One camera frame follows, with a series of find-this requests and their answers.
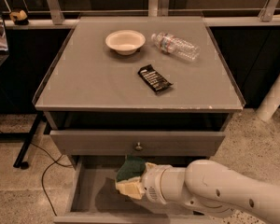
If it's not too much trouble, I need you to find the yellow and black tape dispenser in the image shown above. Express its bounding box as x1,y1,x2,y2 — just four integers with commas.
9,9,29,25

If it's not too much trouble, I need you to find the metal window railing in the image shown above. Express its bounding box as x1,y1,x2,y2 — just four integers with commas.
0,0,280,27

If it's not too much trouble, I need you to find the white paper bowl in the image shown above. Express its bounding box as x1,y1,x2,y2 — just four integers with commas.
105,30,146,55

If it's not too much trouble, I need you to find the grey top drawer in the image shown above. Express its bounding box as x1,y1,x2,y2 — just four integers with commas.
50,130,225,156

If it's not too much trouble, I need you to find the clear plastic water bottle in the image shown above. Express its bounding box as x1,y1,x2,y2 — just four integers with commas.
151,32,200,62

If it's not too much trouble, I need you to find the black table leg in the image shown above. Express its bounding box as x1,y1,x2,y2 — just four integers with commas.
13,112,43,168

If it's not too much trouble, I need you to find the round metal drawer knob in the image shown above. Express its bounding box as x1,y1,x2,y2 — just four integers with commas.
134,142,143,151

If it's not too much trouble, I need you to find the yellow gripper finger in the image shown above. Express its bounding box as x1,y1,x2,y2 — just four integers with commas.
146,162,157,172
115,177,145,200

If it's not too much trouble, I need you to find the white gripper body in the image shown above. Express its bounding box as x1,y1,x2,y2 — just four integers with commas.
142,165,169,203

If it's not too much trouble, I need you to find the black snack bar wrapper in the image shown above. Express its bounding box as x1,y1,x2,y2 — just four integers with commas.
137,64,172,94

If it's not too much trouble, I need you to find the grey drawer cabinet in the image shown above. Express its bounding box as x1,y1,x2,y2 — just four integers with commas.
32,15,246,224

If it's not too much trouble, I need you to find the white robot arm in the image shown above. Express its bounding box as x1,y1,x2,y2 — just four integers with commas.
115,156,280,224

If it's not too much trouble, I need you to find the black floor cable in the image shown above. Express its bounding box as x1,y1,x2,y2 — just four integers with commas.
0,123,73,217

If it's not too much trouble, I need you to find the grey open middle drawer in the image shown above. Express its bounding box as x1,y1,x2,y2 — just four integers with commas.
53,156,214,224

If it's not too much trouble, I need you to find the green and yellow sponge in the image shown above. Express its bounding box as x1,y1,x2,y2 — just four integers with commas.
116,156,146,182

